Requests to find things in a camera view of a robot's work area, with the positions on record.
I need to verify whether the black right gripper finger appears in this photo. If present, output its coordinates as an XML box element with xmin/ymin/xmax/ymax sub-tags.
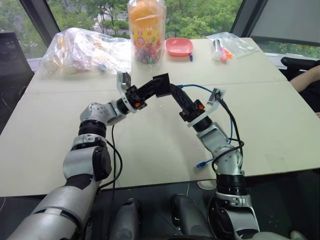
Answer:
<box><xmin>174</xmin><ymin>85</ymin><xmax>195</xmax><ymax>104</ymax></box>
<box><xmin>169</xmin><ymin>85</ymin><xmax>188</xmax><ymax>109</ymax></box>

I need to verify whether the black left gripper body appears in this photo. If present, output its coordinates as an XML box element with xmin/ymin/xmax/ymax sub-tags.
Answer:
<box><xmin>125</xmin><ymin>85</ymin><xmax>149</xmax><ymax>111</ymax></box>

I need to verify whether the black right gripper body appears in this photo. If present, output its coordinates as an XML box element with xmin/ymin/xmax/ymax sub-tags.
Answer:
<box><xmin>179</xmin><ymin>99</ymin><xmax>206</xmax><ymax>123</ymax></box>

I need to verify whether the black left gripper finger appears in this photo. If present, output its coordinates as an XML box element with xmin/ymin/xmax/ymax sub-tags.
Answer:
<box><xmin>135</xmin><ymin>75</ymin><xmax>162</xmax><ymax>96</ymax></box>
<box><xmin>139</xmin><ymin>86</ymin><xmax>158</xmax><ymax>102</ymax></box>

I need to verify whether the blue Ethernet cable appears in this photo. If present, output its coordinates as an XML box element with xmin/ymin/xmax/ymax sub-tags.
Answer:
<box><xmin>175</xmin><ymin>83</ymin><xmax>238</xmax><ymax>172</ymax></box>

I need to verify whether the pink plastic bowl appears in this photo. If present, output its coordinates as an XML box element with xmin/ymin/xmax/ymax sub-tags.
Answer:
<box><xmin>165</xmin><ymin>37</ymin><xmax>194</xmax><ymax>57</ymax></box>

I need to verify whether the clear jar with colourful contents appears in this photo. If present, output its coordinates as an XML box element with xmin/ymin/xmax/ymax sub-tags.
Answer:
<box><xmin>127</xmin><ymin>0</ymin><xmax>168</xmax><ymax>66</ymax></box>

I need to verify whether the silver cylinder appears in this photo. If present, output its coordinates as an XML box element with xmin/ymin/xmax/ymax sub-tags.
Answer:
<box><xmin>212</xmin><ymin>39</ymin><xmax>222</xmax><ymax>60</ymax></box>

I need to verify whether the clear plastic bag of items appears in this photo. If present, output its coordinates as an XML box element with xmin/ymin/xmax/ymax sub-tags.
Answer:
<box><xmin>39</xmin><ymin>27</ymin><xmax>133</xmax><ymax>76</ymax></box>

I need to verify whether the clear zip bag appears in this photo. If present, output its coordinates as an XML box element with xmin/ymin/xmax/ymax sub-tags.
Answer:
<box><xmin>205</xmin><ymin>31</ymin><xmax>259</xmax><ymax>62</ymax></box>

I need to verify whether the dark rounded shape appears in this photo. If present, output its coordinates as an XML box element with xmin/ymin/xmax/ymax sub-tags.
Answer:
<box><xmin>169</xmin><ymin>193</ymin><xmax>214</xmax><ymax>240</ymax></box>

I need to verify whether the black office chair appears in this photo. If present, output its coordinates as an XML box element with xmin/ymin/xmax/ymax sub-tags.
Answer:
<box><xmin>280</xmin><ymin>56</ymin><xmax>320</xmax><ymax>114</ymax></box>

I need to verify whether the black monitor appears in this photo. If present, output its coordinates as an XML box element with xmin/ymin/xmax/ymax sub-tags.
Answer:
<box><xmin>0</xmin><ymin>30</ymin><xmax>35</xmax><ymax>132</ymax></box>

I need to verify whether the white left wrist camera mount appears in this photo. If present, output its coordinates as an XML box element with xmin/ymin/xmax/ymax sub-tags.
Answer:
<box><xmin>116</xmin><ymin>70</ymin><xmax>139</xmax><ymax>115</ymax></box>

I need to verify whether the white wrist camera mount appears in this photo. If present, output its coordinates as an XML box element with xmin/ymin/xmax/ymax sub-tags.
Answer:
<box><xmin>116</xmin><ymin>70</ymin><xmax>139</xmax><ymax>115</ymax></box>
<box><xmin>186</xmin><ymin>87</ymin><xmax>227</xmax><ymax>128</ymax></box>

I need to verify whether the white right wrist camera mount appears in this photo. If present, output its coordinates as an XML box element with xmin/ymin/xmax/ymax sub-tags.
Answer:
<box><xmin>186</xmin><ymin>87</ymin><xmax>227</xmax><ymax>128</ymax></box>

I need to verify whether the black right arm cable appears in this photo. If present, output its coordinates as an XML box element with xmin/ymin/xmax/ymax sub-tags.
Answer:
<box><xmin>210</xmin><ymin>96</ymin><xmax>245</xmax><ymax>174</ymax></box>

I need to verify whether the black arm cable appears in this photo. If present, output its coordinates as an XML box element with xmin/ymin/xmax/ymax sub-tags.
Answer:
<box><xmin>99</xmin><ymin>124</ymin><xmax>124</xmax><ymax>201</ymax></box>
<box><xmin>210</xmin><ymin>96</ymin><xmax>245</xmax><ymax>174</ymax></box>

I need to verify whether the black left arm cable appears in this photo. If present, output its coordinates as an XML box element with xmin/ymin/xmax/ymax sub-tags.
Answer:
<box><xmin>99</xmin><ymin>124</ymin><xmax>124</xmax><ymax>201</ymax></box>

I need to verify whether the dark window frame pillar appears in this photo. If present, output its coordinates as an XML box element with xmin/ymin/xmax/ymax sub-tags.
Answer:
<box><xmin>230</xmin><ymin>0</ymin><xmax>269</xmax><ymax>39</ymax></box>
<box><xmin>19</xmin><ymin>0</ymin><xmax>61</xmax><ymax>48</ymax></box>

